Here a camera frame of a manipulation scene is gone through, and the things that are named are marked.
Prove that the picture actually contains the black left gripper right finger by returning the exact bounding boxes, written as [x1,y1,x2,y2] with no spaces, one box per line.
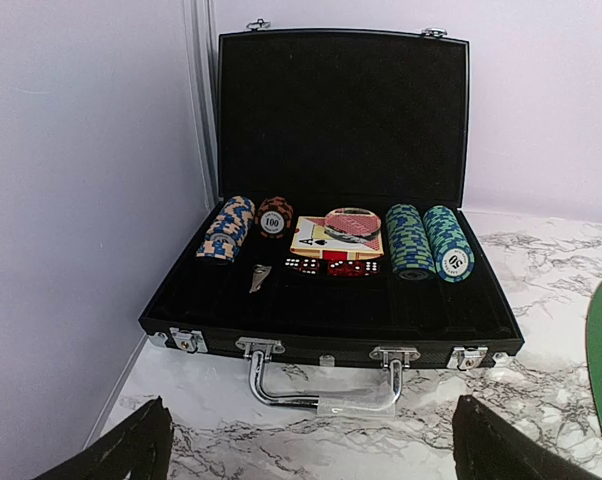
[452,395,596,480]

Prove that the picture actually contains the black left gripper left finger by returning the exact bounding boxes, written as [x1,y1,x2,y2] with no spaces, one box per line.
[39,397,174,479]

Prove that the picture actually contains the teal 50 chip row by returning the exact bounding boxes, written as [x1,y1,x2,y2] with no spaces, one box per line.
[423,205,475,283]

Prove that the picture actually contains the dark green chip row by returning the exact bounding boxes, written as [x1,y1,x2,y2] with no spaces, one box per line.
[386,204,436,281]

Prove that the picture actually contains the small silver case keys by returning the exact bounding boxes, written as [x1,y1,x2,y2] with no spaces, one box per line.
[249,264,272,293]

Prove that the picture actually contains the tan blue chip row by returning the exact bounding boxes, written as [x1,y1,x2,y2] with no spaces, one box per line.
[196,196,256,262]

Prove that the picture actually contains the red dice set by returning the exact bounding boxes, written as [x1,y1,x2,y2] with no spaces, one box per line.
[283,257,381,279]

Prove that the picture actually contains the black poker chip case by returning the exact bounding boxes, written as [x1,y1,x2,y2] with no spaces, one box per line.
[140,29,524,413]

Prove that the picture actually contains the clear round dealer button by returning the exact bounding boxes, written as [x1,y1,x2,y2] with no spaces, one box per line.
[324,207,382,244]

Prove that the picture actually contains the boxed playing card deck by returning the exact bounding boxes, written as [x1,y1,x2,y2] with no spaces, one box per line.
[290,216,385,261]

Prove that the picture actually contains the left aluminium frame post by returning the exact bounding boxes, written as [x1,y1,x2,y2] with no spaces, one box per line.
[181,0,220,210]

